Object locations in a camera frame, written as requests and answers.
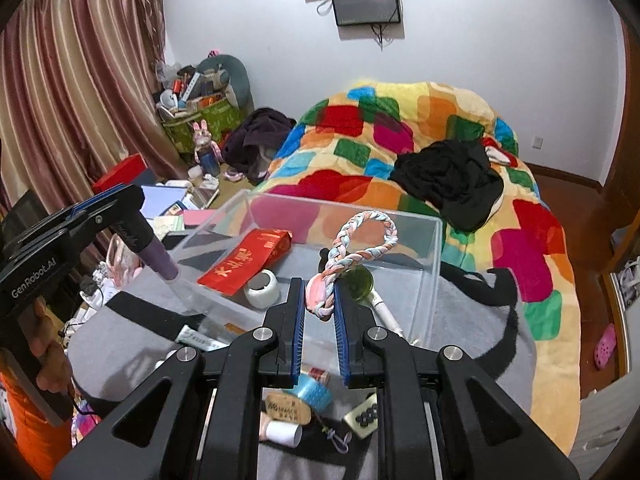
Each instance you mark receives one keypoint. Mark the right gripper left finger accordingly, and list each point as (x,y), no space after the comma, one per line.
(286,320)

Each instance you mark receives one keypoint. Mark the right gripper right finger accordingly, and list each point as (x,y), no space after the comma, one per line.
(359,366)

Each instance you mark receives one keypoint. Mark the teal tape roll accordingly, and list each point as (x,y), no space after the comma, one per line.
(313,393)

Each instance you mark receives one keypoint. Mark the mahjong tile keychain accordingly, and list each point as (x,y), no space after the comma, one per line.
(363,420)

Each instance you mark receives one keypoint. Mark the beige cosmetic tube white cap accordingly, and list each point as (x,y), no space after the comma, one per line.
(281,433)

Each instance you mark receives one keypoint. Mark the white tape roll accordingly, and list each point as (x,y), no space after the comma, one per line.
(262,290)

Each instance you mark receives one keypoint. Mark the braided rope toy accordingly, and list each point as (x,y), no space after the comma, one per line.
(320,291)

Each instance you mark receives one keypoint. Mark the red envelope packet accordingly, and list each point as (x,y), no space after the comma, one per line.
(260,248)

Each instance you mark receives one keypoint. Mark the person's hand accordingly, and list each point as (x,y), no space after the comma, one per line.
(55,373)

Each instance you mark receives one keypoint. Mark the tan eraser block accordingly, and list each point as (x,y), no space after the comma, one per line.
(287,408)

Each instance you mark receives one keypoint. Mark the wooden rolling pin stick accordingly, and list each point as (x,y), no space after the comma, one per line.
(317,374)

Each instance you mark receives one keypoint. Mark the clear plastic storage box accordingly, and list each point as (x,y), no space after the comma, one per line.
(406,277)

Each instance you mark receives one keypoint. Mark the white toothpaste tube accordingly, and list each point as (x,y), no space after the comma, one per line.
(192,338)

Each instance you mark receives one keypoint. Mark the grey black blanket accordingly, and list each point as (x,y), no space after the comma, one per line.
(481,312)

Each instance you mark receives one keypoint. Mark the red box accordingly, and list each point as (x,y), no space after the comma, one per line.
(122,173)

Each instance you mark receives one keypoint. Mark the blue white book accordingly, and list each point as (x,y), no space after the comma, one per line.
(159,198)

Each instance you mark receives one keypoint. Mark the pink striped curtain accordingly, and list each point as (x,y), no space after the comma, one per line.
(77,87)

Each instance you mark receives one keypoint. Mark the rabbit doll figure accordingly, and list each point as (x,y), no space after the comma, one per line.
(206,151)

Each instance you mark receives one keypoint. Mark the black clothing on bed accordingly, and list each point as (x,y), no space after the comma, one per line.
(455,177)

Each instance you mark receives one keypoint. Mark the colourful patchwork quilt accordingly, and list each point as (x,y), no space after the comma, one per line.
(343,150)

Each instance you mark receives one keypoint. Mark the dark clothes pile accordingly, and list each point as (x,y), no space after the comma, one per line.
(252,146)

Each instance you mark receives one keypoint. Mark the pink slipper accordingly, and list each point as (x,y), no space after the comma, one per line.
(605,347)

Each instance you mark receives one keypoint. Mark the green basket of clutter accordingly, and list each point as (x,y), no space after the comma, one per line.
(188,97)

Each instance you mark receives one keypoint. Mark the grey neck pillow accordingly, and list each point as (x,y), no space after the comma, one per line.
(229,76)

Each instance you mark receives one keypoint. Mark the small wall monitor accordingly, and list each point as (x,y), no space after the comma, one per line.
(366,12)

